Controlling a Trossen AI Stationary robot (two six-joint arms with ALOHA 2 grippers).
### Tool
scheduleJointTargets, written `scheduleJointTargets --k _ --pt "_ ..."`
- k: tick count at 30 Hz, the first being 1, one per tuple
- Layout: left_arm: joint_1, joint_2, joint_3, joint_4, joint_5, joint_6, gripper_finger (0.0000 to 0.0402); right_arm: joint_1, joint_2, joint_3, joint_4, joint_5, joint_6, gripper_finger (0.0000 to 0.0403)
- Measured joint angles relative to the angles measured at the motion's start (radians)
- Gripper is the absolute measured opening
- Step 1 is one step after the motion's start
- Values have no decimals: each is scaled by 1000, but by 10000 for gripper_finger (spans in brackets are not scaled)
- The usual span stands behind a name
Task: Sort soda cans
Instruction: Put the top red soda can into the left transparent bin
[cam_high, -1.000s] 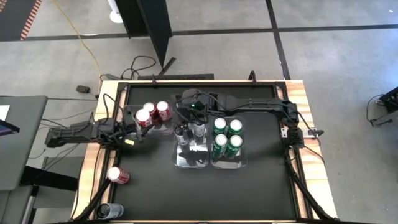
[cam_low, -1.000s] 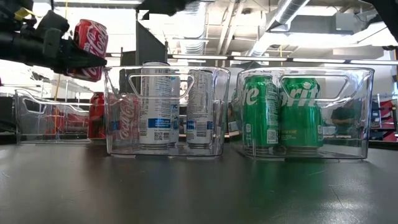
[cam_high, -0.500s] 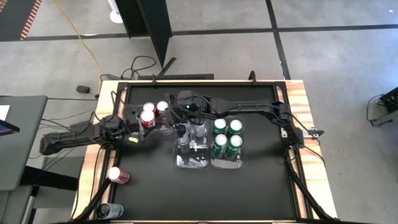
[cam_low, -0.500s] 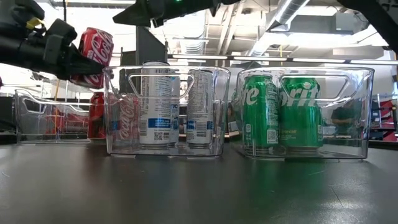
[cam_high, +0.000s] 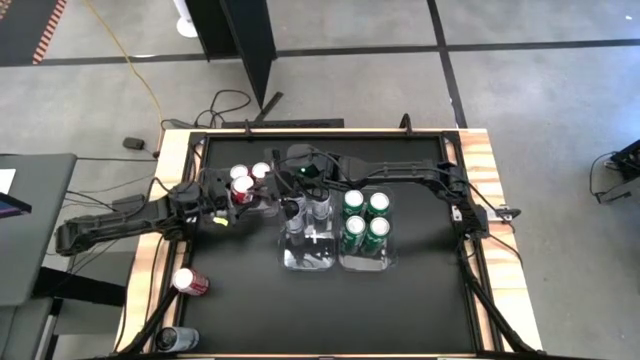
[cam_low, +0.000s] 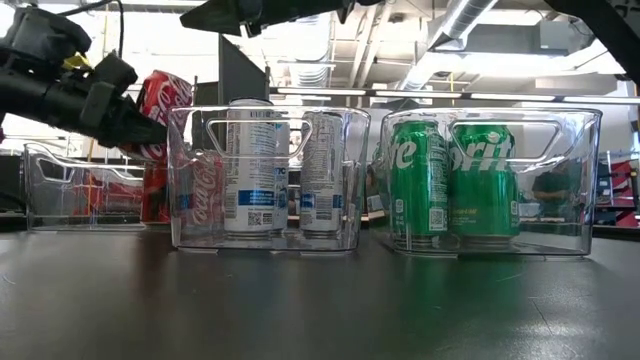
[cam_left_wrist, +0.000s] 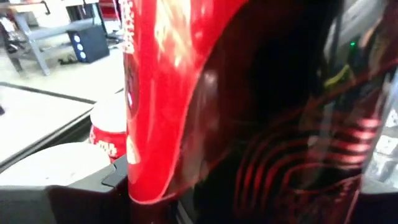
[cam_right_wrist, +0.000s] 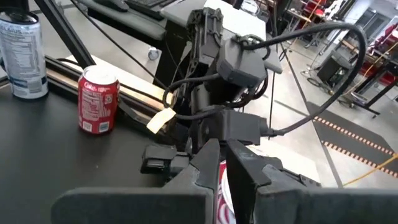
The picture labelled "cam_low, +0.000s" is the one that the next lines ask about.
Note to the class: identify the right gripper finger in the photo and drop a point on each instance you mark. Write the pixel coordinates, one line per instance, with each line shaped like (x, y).
(225, 17)

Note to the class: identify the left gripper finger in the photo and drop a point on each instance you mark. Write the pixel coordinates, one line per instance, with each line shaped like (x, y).
(135, 132)

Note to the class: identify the green Sprite can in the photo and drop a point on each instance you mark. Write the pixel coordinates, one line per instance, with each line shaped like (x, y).
(417, 190)
(482, 195)

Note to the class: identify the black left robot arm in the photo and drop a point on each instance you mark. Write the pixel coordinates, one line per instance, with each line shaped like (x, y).
(20, 97)

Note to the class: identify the black standing panel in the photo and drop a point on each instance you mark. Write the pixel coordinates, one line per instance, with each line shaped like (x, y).
(240, 75)

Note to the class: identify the red cabinet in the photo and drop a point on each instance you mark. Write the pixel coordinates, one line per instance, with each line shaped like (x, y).
(115, 197)
(622, 175)

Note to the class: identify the ceiling light strip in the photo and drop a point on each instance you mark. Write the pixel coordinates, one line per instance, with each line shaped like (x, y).
(325, 92)

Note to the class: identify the clear plastic bin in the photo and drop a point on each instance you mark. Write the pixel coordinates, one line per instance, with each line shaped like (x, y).
(350, 235)
(50, 215)
(560, 235)

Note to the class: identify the person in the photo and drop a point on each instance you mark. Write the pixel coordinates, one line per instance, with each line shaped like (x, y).
(552, 187)

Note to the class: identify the corrugated silver ceiling duct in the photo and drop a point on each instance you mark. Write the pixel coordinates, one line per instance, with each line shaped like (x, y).
(310, 65)

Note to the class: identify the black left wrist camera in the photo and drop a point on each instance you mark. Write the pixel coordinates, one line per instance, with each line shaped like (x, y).
(45, 35)

